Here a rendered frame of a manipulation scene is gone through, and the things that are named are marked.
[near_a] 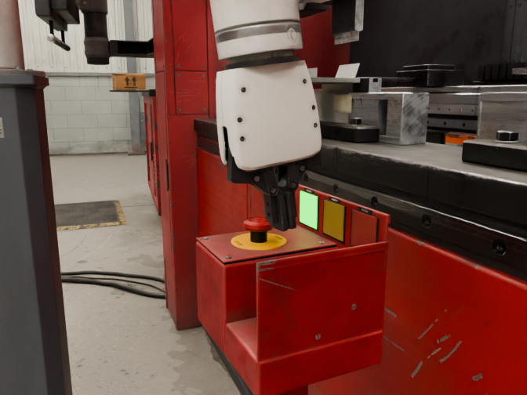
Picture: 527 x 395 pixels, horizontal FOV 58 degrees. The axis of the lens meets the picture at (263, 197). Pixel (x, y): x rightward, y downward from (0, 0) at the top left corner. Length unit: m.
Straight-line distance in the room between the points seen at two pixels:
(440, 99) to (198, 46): 0.99
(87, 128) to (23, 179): 7.25
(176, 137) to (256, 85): 1.41
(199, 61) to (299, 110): 1.42
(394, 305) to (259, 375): 0.32
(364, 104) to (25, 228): 0.70
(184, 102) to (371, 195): 1.20
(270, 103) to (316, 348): 0.26
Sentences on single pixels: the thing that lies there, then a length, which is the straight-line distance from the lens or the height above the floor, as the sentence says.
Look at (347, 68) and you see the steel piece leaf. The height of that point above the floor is 1.02.
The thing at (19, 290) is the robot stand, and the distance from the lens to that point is 1.03.
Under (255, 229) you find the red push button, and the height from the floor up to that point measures 0.80.
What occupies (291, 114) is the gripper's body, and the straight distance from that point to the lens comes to 0.48.
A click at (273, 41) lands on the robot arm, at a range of 0.45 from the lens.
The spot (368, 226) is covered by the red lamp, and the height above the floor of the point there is 0.82.
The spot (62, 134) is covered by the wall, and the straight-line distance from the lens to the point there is 8.25.
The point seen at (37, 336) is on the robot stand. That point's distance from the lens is 1.07.
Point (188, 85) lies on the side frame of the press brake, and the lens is 1.87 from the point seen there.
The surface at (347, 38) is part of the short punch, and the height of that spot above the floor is 1.09.
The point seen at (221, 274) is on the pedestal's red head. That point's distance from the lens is 0.56.
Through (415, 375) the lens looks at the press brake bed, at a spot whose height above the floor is 0.56.
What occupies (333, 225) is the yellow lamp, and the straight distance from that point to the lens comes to 0.61.
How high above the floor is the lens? 0.97
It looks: 12 degrees down
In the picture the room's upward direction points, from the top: straight up
